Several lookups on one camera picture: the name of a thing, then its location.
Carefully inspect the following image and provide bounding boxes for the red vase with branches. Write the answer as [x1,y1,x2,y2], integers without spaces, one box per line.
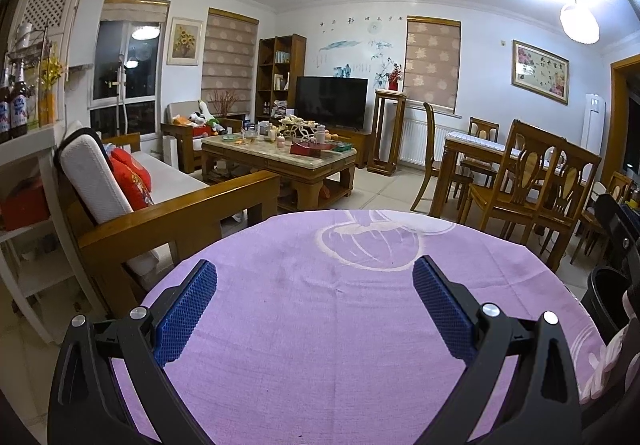
[382,62,403,92]

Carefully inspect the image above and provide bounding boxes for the framed sunflower painting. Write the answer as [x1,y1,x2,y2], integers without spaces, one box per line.
[166,17,204,66]

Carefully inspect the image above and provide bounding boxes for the wooden television stand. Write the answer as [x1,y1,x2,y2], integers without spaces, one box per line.
[335,127,373,168]

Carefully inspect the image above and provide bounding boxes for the dark window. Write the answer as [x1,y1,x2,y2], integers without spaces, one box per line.
[90,20,162,136]

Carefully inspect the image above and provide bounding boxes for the purple tablecloth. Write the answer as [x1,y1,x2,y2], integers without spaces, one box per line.
[110,208,608,445]

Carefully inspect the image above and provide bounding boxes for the wooden dining chair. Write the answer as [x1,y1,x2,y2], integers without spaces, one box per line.
[468,117,500,140]
[457,120,571,251]
[535,137,602,271]
[411,101,473,213]
[570,170,633,266]

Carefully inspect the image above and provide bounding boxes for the wooden armchair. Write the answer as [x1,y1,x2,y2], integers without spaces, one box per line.
[161,102,243,173]

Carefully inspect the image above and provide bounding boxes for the red embroidered cushion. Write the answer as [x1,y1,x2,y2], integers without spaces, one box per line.
[111,147,151,178]
[107,157,151,210]

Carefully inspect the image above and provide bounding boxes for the framed floral picture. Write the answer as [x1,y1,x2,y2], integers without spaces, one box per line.
[511,40,571,106]

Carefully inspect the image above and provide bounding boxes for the tall wooden plant stand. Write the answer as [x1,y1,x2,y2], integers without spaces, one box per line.
[367,89,408,176]

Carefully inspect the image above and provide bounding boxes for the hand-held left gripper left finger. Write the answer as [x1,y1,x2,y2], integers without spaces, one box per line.
[47,259,218,445]

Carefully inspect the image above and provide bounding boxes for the black trash bin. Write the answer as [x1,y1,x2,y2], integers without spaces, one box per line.
[585,266,635,348]

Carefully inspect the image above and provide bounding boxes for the wooden bookshelf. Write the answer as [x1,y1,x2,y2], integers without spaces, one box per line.
[256,34,307,123]

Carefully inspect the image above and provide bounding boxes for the white wall radiator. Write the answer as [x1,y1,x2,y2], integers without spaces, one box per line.
[400,117,448,166]

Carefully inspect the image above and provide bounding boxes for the wooden coffee table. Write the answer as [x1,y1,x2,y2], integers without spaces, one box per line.
[201,135,357,213]

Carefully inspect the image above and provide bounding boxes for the small items on coffee table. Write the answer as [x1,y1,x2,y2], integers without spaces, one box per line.
[220,117,353,156]

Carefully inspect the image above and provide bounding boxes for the white pendant lamp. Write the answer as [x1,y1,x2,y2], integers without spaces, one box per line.
[559,0,600,44]

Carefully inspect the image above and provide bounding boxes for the black flat television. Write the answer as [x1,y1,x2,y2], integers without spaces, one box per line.
[295,76,369,130]

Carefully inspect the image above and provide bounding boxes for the wooden door frame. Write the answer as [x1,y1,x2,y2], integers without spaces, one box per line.
[600,54,640,186]

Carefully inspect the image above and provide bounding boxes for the wooden dining table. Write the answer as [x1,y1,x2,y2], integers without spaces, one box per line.
[431,131,556,220]

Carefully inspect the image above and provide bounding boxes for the ornate fruit basket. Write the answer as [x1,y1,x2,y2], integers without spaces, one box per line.
[277,116,313,140]

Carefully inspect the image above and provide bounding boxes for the beer bottle blue label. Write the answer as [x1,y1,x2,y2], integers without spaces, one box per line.
[10,62,30,138]
[0,67,12,143]

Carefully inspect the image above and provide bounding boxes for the red storage box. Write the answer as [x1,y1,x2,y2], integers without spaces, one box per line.
[0,177,51,231]

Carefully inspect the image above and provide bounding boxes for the wooden sofa white cushions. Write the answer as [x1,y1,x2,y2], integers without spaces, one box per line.
[55,120,281,321]

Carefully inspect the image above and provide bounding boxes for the white standing air conditioner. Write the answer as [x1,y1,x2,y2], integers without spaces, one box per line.
[582,94,608,183]

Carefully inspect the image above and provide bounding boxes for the white plush dog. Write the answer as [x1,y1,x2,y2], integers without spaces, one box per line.
[172,100,226,136]

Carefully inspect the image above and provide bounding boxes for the white shelf unit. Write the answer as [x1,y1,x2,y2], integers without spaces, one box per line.
[0,122,106,343]

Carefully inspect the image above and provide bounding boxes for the yellow flowers in vase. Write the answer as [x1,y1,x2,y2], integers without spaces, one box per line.
[37,56,66,126]

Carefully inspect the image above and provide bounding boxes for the narrow beige roller blind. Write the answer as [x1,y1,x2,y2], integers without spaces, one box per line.
[403,16,461,113]

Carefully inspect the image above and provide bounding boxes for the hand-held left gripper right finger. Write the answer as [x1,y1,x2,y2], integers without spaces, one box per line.
[412,256,583,445]

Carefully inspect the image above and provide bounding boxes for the wide beige roller blind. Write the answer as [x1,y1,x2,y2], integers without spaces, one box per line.
[201,8,260,106]

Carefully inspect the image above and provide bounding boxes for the metal wire rack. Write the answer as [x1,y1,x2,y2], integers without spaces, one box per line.
[7,22,51,63]

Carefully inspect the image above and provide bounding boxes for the wall decals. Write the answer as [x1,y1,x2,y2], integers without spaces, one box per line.
[312,15,406,80]

